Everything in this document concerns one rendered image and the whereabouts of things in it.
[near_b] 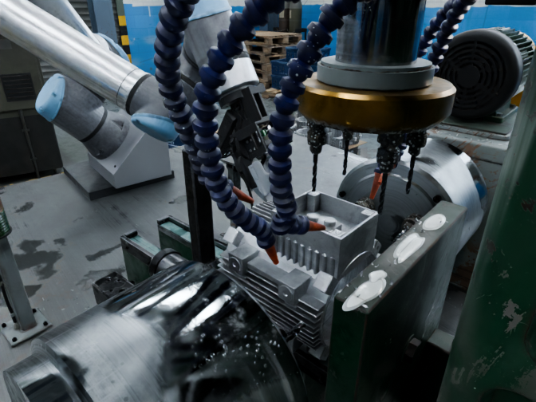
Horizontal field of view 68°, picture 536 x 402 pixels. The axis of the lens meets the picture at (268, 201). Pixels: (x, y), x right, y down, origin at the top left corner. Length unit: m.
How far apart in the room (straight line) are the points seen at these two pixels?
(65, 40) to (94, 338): 0.63
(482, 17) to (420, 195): 5.89
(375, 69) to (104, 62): 0.56
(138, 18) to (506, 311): 7.67
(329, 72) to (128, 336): 0.32
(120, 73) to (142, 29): 7.03
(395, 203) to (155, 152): 0.97
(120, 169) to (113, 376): 1.17
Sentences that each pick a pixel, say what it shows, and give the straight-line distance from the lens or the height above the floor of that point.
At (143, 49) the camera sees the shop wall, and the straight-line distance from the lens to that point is 7.87.
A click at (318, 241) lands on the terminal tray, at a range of 0.55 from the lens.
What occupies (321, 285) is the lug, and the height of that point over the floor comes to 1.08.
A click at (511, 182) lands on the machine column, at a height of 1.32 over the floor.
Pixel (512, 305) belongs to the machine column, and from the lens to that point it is 0.32.
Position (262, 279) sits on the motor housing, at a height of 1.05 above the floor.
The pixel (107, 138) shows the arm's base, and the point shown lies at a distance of 1.55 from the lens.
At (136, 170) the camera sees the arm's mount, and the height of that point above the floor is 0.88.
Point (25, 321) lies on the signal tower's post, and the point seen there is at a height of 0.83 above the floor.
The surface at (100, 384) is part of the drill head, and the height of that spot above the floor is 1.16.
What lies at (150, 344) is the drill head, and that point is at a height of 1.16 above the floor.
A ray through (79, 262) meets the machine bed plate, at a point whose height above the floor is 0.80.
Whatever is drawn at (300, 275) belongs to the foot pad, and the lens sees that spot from 0.57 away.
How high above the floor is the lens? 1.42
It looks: 27 degrees down
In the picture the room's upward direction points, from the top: straight up
